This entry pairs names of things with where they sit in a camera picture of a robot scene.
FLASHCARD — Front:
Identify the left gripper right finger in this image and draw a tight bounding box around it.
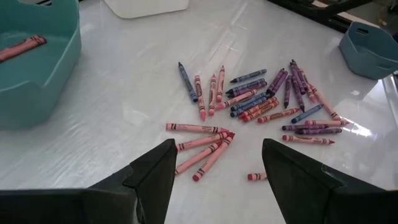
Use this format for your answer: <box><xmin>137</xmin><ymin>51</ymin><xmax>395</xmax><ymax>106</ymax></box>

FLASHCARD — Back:
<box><xmin>262</xmin><ymin>138</ymin><xmax>398</xmax><ymax>224</ymax></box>

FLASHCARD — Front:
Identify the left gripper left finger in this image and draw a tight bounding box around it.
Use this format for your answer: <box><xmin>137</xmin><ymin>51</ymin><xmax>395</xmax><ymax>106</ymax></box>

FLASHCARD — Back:
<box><xmin>83</xmin><ymin>138</ymin><xmax>178</xmax><ymax>224</ymax></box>

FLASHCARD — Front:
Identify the red crayon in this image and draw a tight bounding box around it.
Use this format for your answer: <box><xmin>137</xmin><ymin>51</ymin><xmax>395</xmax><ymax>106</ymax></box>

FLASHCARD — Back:
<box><xmin>257</xmin><ymin>107</ymin><xmax>302</xmax><ymax>124</ymax></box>
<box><xmin>0</xmin><ymin>37</ymin><xmax>47</xmax><ymax>63</ymax></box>
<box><xmin>242</xmin><ymin>101</ymin><xmax>280</xmax><ymax>123</ymax></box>
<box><xmin>0</xmin><ymin>35</ymin><xmax>40</xmax><ymax>54</ymax></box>
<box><xmin>238</xmin><ymin>96</ymin><xmax>278</xmax><ymax>119</ymax></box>

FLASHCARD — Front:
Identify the purple crayon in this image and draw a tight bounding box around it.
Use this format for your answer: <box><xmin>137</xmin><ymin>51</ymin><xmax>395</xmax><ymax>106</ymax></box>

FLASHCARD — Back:
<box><xmin>226</xmin><ymin>81</ymin><xmax>268</xmax><ymax>99</ymax></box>
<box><xmin>282</xmin><ymin>124</ymin><xmax>330</xmax><ymax>131</ymax></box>
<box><xmin>289</xmin><ymin>59</ymin><xmax>307</xmax><ymax>95</ymax></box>
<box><xmin>266</xmin><ymin>68</ymin><xmax>286</xmax><ymax>96</ymax></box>
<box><xmin>283</xmin><ymin>75</ymin><xmax>293</xmax><ymax>110</ymax></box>
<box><xmin>295</xmin><ymin>128</ymin><xmax>343</xmax><ymax>136</ymax></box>
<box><xmin>269</xmin><ymin>70</ymin><xmax>289</xmax><ymax>97</ymax></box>
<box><xmin>291</xmin><ymin>75</ymin><xmax>305</xmax><ymax>113</ymax></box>

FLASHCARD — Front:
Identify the blue crayon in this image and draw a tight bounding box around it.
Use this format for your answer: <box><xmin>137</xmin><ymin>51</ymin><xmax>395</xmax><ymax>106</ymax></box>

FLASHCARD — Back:
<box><xmin>229</xmin><ymin>96</ymin><xmax>270</xmax><ymax>118</ymax></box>
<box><xmin>290</xmin><ymin>104</ymin><xmax>325</xmax><ymax>124</ymax></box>
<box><xmin>229</xmin><ymin>92</ymin><xmax>268</xmax><ymax>112</ymax></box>
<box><xmin>178</xmin><ymin>62</ymin><xmax>199</xmax><ymax>103</ymax></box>
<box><xmin>225</xmin><ymin>78</ymin><xmax>266</xmax><ymax>95</ymax></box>
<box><xmin>229</xmin><ymin>68</ymin><xmax>267</xmax><ymax>84</ymax></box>

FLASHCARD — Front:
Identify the blue-grey plastic bin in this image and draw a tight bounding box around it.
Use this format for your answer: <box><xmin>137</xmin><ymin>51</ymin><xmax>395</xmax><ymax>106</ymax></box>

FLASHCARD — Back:
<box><xmin>338</xmin><ymin>21</ymin><xmax>398</xmax><ymax>81</ymax></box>

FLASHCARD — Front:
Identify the teal plastic bin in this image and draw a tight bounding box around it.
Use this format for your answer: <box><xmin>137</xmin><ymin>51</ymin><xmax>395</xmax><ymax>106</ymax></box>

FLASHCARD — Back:
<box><xmin>0</xmin><ymin>0</ymin><xmax>82</xmax><ymax>130</ymax></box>

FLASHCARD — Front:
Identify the white plastic bin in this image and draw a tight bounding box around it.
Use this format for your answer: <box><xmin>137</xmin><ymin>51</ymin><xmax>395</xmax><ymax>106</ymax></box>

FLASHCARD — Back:
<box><xmin>103</xmin><ymin>0</ymin><xmax>190</xmax><ymax>19</ymax></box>

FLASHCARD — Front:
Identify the black diagonal frame strut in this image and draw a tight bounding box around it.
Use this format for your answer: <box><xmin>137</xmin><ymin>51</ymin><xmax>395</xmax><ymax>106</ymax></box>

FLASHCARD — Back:
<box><xmin>312</xmin><ymin>0</ymin><xmax>374</xmax><ymax>16</ymax></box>

